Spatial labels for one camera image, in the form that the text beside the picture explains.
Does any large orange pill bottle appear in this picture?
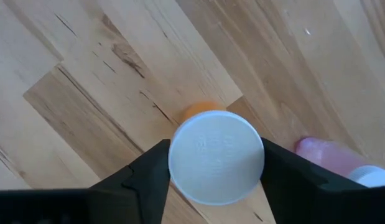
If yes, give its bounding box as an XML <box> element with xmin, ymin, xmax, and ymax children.
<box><xmin>167</xmin><ymin>101</ymin><xmax>266</xmax><ymax>207</ymax></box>

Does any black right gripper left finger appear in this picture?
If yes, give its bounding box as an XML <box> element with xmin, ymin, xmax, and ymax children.
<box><xmin>89</xmin><ymin>139</ymin><xmax>172</xmax><ymax>224</ymax></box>

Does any small pink pill bottle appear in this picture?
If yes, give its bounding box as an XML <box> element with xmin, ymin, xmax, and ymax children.
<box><xmin>294</xmin><ymin>136</ymin><xmax>385</xmax><ymax>189</ymax></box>

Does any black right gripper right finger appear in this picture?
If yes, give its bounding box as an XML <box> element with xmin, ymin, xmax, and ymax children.
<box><xmin>259</xmin><ymin>138</ymin><xmax>385</xmax><ymax>224</ymax></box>

